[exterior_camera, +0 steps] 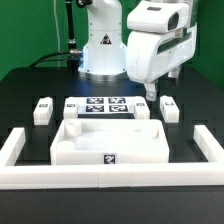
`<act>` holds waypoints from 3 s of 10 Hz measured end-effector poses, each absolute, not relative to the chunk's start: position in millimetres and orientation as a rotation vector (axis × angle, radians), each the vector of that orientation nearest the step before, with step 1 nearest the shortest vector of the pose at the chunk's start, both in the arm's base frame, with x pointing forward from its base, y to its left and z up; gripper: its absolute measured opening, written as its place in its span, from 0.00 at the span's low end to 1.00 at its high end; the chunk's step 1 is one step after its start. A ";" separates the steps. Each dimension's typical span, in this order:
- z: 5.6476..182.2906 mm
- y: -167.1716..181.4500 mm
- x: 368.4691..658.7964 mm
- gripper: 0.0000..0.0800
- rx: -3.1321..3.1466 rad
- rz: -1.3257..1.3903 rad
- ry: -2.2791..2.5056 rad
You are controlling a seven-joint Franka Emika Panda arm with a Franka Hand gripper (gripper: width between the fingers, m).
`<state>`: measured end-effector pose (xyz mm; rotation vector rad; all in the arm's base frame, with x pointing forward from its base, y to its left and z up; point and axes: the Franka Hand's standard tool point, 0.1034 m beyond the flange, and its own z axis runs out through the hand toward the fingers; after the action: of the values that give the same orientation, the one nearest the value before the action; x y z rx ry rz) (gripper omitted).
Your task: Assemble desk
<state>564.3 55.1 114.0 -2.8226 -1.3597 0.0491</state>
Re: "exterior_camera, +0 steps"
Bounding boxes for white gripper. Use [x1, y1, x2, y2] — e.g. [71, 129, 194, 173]
[126, 0, 194, 101]

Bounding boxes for white desk top tray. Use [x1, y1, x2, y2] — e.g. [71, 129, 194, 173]
[50, 118, 169, 165]

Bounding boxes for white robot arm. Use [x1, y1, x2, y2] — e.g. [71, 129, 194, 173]
[77, 0, 198, 101]

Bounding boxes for fiducial marker base sheet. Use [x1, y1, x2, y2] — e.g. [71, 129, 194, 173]
[77, 96, 134, 114]

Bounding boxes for white U-shaped obstacle fence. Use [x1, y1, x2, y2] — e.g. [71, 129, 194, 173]
[0, 128, 224, 189]

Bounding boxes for black camera stand pole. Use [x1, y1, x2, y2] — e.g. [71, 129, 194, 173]
[65, 0, 77, 71]

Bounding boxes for black cable bundle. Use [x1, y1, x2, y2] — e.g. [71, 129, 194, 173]
[29, 50, 83, 69]

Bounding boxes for white hanging cable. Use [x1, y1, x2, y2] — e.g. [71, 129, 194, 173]
[53, 0, 62, 68]

